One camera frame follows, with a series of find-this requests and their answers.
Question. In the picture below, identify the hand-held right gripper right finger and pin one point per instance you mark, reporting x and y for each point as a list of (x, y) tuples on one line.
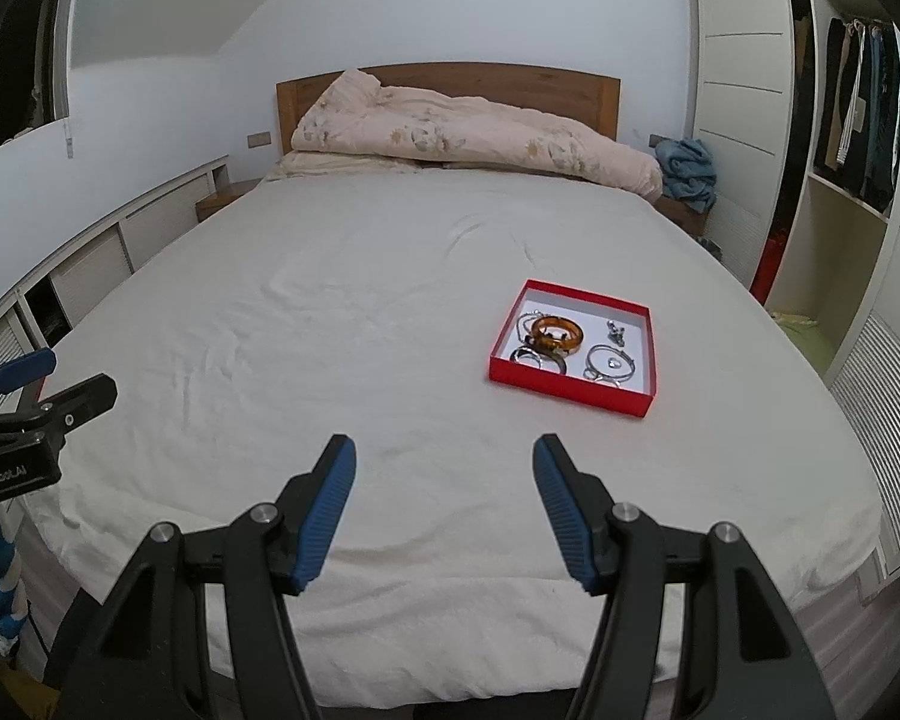
[(562, 514)]

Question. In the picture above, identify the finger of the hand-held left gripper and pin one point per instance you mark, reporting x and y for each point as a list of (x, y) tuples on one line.
[(75, 397), (22, 369)]

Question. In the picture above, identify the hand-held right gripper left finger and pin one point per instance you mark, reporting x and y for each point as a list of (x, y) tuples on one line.
[(322, 510)]

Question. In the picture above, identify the red jewelry box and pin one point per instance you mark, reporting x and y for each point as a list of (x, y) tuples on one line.
[(630, 401)]

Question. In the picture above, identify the amber bangle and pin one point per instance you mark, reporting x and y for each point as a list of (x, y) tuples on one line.
[(570, 349)]

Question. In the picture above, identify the large silver bangle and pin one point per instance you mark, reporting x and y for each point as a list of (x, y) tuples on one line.
[(630, 361)]

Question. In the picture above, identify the small silver watch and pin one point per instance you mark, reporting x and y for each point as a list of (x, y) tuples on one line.
[(616, 331)]

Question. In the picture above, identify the low white louvred cabinet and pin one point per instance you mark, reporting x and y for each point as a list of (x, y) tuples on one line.
[(82, 262)]

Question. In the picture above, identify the dark brown bangle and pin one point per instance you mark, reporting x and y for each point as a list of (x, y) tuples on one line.
[(544, 366)]

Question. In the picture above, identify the bed with white sheet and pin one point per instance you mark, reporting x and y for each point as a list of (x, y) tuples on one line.
[(345, 300)]

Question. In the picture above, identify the wooden nightstand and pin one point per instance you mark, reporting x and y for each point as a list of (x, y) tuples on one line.
[(682, 214), (221, 201)]

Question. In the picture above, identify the green cloth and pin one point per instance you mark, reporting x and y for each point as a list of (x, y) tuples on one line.
[(795, 322)]

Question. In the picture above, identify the cream pillow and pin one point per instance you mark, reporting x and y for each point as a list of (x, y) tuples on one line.
[(330, 163)]

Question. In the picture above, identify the blue crumpled cloth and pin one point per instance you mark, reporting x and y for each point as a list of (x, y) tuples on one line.
[(686, 172)]

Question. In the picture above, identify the wooden headboard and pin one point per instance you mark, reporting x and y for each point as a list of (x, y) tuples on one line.
[(300, 94)]

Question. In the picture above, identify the peach floral duvet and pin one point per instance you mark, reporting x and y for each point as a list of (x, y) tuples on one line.
[(495, 131)]

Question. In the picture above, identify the hanging dark clothes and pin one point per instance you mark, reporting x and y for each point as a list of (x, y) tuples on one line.
[(862, 105)]

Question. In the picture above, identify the white wardrobe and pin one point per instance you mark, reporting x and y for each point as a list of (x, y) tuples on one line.
[(742, 37)]

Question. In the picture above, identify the wall switch plate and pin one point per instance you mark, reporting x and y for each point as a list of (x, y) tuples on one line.
[(259, 139)]

